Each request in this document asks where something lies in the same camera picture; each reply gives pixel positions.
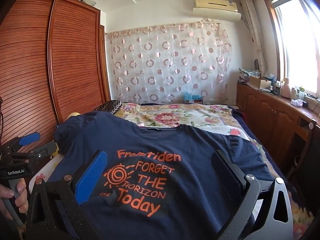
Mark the beige window drape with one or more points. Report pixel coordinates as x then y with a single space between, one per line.
254 25

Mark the stack of papers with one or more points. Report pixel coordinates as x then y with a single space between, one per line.
245 74

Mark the wall air conditioner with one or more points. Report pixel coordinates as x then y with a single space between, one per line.
217 10

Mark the wooden louvered wardrobe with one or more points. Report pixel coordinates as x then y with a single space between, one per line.
53 63

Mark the cardboard box on sideboard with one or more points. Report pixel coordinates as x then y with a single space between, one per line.
259 83

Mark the floral bed blanket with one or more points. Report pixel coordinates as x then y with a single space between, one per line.
214 118

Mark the window with wooden frame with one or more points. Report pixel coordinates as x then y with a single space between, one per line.
296 27

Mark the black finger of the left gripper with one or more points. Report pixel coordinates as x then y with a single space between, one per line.
39 153

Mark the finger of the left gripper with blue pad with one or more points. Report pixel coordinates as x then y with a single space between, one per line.
25 140

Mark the sheer circle pattern curtain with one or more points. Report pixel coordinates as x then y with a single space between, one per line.
164 63

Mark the person's left hand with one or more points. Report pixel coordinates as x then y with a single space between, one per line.
21 201

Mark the long wooden sideboard cabinet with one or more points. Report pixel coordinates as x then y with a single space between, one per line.
283 129

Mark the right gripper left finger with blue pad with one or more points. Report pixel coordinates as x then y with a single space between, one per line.
55 207

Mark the blue item in box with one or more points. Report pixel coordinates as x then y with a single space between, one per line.
189 98

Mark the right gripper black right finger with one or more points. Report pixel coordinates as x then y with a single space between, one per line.
261 208

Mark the pink white bottle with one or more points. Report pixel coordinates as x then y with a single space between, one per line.
285 90

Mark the navy printed t-shirt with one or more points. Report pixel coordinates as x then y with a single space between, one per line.
158 183

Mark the white strawberry fleece blanket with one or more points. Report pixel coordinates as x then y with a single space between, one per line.
45 172

